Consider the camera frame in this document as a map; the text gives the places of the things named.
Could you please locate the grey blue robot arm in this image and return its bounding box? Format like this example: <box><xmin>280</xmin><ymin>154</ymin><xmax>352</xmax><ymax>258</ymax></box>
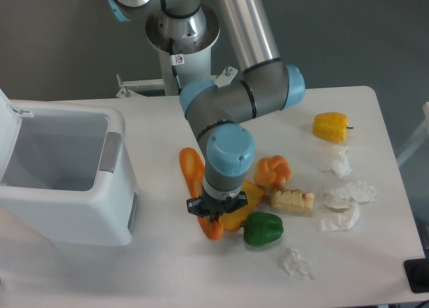
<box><xmin>107</xmin><ymin>0</ymin><xmax>305</xmax><ymax>221</ymax></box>

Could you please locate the crumpled white tissue bottom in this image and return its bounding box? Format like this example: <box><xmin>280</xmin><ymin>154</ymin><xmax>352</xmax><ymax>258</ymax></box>
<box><xmin>280</xmin><ymin>248</ymin><xmax>314</xmax><ymax>279</ymax></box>

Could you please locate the crumpled white tissue top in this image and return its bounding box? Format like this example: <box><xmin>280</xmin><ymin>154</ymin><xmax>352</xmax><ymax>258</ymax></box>
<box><xmin>320</xmin><ymin>146</ymin><xmax>353</xmax><ymax>180</ymax></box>

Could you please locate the white trash bin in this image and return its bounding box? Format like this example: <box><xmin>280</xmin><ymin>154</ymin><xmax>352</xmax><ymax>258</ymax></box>
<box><xmin>1</xmin><ymin>101</ymin><xmax>139</xmax><ymax>246</ymax></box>

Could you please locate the yellow bell pepper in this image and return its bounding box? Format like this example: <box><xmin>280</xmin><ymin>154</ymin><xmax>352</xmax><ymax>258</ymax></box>
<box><xmin>312</xmin><ymin>112</ymin><xmax>354</xmax><ymax>143</ymax></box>

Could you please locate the green bell pepper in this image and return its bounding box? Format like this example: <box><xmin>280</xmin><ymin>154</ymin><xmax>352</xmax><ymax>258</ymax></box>
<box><xmin>243</xmin><ymin>212</ymin><xmax>284</xmax><ymax>246</ymax></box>

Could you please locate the orange knotted bread roll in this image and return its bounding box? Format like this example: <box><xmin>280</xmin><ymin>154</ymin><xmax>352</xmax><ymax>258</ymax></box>
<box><xmin>253</xmin><ymin>155</ymin><xmax>293</xmax><ymax>190</ymax></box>

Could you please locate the crumpled white tissue middle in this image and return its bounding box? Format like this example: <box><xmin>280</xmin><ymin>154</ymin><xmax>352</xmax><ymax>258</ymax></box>
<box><xmin>322</xmin><ymin>181</ymin><xmax>377</xmax><ymax>204</ymax></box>

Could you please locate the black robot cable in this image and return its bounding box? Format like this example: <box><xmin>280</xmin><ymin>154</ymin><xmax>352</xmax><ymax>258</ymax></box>
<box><xmin>168</xmin><ymin>38</ymin><xmax>184</xmax><ymax>96</ymax></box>

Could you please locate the white bin lid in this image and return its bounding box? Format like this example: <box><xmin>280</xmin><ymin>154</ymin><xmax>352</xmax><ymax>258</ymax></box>
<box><xmin>0</xmin><ymin>90</ymin><xmax>34</xmax><ymax>178</ymax></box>

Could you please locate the crumpled white tissue lower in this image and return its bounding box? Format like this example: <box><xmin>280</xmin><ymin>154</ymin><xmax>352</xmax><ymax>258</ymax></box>
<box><xmin>318</xmin><ymin>202</ymin><xmax>360</xmax><ymax>232</ymax></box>

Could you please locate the crumpled white tissue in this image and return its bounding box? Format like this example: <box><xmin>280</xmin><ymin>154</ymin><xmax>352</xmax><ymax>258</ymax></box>
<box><xmin>320</xmin><ymin>146</ymin><xmax>353</xmax><ymax>180</ymax></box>
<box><xmin>318</xmin><ymin>202</ymin><xmax>360</xmax><ymax>232</ymax></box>
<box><xmin>322</xmin><ymin>181</ymin><xmax>377</xmax><ymax>204</ymax></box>
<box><xmin>280</xmin><ymin>248</ymin><xmax>314</xmax><ymax>279</ymax></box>

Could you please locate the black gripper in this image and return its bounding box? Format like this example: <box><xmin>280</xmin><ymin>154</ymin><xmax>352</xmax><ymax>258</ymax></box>
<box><xmin>186</xmin><ymin>191</ymin><xmax>248</xmax><ymax>221</ymax></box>

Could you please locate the black device at edge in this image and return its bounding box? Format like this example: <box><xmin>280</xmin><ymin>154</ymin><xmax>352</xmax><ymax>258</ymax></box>
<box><xmin>403</xmin><ymin>258</ymin><xmax>428</xmax><ymax>293</ymax></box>

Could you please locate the long orange baguette bread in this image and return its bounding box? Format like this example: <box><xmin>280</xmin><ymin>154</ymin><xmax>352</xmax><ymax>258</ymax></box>
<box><xmin>179</xmin><ymin>147</ymin><xmax>224</xmax><ymax>241</ymax></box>

